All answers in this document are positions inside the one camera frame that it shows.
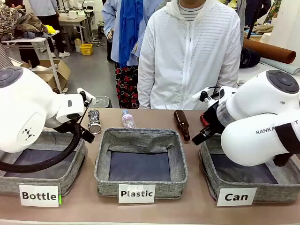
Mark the silver metal can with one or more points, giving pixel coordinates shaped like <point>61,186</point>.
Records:
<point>94,122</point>

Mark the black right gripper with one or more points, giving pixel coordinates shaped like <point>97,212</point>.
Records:
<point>214,119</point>

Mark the red metal can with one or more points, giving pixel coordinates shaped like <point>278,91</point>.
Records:
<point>204,120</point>

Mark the person in white hooded jacket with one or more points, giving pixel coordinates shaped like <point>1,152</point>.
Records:
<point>187,58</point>

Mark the grey bin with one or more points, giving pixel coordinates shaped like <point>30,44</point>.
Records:
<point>103,102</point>

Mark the grey fabric basket bottle label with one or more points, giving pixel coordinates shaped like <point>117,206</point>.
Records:
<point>70,178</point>

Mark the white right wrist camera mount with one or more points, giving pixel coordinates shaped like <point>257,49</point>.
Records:
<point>206,92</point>

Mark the pale blue rolled mat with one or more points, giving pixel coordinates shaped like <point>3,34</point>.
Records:
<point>279,66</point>

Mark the blue scarf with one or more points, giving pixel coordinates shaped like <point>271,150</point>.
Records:
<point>129,30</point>

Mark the black red floral trousers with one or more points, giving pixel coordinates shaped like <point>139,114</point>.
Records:
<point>125,86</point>

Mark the brown rolled material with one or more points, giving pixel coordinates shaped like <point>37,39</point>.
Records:
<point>269,50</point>

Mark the brown cardboard box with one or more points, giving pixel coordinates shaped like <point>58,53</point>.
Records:
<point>56,70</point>

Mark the white sign reading Can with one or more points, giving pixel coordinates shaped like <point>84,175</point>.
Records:
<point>236,197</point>

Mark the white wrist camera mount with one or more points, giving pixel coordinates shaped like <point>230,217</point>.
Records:
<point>206,92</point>
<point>87,96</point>

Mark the background person in dark trousers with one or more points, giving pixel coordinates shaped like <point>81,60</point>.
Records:
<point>50,25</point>

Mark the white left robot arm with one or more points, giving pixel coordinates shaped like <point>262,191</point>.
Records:
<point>25,103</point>

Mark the beige folded fabric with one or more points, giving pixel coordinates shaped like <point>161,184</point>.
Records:
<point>259,30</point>

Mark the yellow plastic crate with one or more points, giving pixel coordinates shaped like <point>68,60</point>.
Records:
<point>86,49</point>

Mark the white folding table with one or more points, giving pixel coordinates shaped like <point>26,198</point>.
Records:
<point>35,41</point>

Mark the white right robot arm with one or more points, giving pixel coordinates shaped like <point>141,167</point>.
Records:
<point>257,98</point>

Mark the grey fabric basket plastic label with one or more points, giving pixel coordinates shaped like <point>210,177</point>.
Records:
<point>140,143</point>

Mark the dark navy bag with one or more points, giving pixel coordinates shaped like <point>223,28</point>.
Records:
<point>249,57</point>

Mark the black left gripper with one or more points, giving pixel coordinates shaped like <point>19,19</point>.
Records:
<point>64,126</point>

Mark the clear plastic bottle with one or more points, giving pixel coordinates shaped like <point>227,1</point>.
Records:
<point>128,120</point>

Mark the white sign reading Bottle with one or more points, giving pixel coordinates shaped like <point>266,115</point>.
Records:
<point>39,195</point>

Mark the white sign reading Plastic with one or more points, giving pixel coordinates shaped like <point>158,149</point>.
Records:
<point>137,193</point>

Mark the grey fabric basket can label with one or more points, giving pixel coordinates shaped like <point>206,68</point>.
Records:
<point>269,187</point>

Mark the patterned clothes pile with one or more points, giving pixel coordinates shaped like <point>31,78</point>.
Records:
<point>21,22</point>

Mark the brown glass bottle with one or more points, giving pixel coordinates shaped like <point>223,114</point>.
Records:
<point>182,124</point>

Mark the yellow cloth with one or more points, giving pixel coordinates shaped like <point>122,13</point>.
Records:
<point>51,29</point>

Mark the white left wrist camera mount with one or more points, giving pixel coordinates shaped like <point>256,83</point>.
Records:
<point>87,96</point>

